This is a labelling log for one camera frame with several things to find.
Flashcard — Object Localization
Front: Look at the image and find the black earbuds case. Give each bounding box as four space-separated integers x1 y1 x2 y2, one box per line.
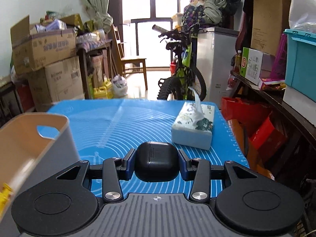
134 142 179 182

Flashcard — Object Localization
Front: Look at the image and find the beige plastic storage bin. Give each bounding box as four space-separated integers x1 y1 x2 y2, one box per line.
1 112 79 236

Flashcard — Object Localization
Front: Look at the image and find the yellow toy block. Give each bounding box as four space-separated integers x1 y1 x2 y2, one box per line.
0 183 13 214

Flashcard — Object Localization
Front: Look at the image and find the floral tissue box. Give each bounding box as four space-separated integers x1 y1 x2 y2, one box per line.
171 87 215 150

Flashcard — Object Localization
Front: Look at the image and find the blue silicone mat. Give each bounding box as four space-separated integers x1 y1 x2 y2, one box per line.
46 98 250 199

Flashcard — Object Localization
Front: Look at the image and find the yellow oil jug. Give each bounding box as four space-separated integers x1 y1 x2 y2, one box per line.
93 79 114 99

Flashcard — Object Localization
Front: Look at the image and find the green black bicycle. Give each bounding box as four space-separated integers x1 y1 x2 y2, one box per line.
152 23 207 101

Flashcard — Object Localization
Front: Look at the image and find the middle cardboard box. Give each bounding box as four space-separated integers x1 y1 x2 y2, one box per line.
27 56 85 111

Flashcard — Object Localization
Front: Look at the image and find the red bucket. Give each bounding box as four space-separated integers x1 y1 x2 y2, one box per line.
169 62 177 75

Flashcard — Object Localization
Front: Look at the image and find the green white product box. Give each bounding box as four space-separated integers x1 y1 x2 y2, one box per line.
240 47 275 85

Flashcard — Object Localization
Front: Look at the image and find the white chest freezer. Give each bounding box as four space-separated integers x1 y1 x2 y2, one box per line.
197 27 239 108

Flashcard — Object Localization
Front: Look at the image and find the wooden chair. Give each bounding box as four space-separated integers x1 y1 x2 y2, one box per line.
111 24 148 90

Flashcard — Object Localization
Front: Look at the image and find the top cardboard box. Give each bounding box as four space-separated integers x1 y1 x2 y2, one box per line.
10 16 75 75

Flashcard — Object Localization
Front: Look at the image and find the teal plastic crate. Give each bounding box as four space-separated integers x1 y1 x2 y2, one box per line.
284 29 316 101

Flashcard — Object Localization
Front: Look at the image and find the tall cardboard box on shelf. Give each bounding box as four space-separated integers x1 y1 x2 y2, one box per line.
251 0 291 56

